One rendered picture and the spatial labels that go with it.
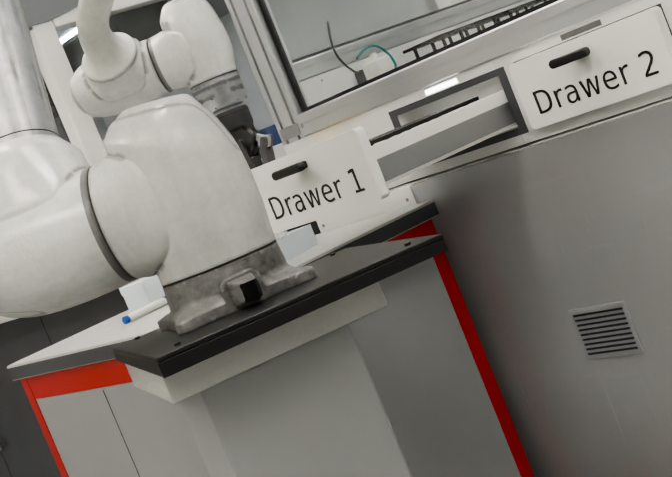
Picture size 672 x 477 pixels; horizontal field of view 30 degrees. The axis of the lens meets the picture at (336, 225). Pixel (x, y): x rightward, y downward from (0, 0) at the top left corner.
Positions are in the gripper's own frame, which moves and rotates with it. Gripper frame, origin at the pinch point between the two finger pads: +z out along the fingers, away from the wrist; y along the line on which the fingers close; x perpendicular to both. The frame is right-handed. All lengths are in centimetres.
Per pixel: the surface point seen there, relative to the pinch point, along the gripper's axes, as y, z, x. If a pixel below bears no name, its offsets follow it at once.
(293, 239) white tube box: 5.1, 5.0, -2.9
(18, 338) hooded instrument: -123, 9, 40
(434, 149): 42.0, -1.4, -10.3
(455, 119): 43.7, -4.3, -3.8
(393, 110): 22.6, -9.2, 15.4
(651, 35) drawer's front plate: 77, -5, -3
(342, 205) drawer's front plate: 30.6, 1.0, -22.2
